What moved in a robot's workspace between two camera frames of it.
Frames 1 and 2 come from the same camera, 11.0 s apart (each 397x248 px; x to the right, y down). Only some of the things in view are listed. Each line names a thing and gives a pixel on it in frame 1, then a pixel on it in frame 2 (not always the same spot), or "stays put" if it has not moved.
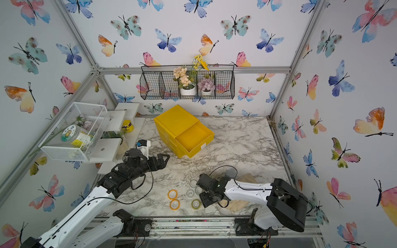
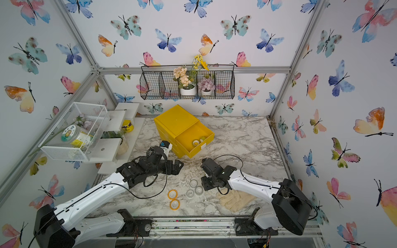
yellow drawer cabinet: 181,133 stays put
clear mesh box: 73,139 stays put
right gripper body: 206,198 to 208,183
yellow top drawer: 189,142 stays put
